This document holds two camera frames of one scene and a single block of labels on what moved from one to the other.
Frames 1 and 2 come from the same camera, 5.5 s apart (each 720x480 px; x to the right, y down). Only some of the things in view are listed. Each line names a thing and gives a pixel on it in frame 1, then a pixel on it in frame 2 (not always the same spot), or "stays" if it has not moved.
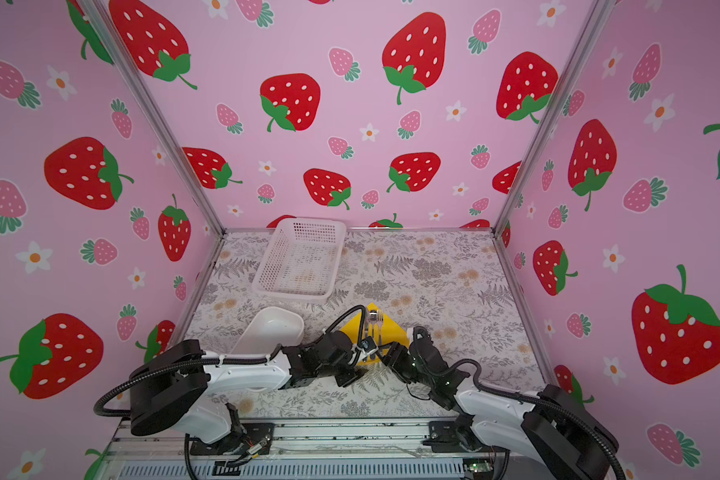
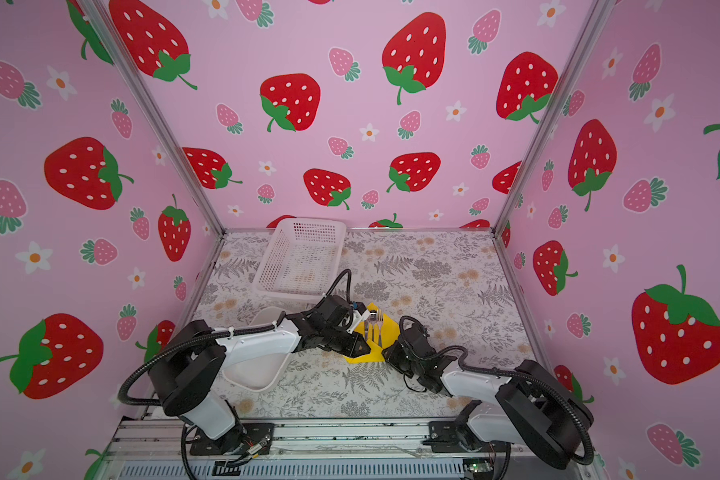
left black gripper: (353, 375) -> (356, 348)
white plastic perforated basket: (301, 261) stays
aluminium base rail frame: (312, 450) stays
